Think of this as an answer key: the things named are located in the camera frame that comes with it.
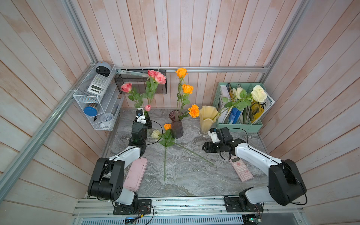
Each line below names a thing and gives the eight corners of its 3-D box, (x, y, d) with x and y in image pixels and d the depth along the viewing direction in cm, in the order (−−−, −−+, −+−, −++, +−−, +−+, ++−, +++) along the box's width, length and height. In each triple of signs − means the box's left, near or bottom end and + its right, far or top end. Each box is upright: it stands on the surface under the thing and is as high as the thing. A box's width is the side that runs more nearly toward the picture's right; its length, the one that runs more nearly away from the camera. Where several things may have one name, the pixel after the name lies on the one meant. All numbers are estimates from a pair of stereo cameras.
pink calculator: (242, 182, 83) (243, 181, 82) (228, 159, 93) (229, 157, 91) (252, 178, 85) (254, 177, 83) (237, 155, 95) (238, 154, 93)
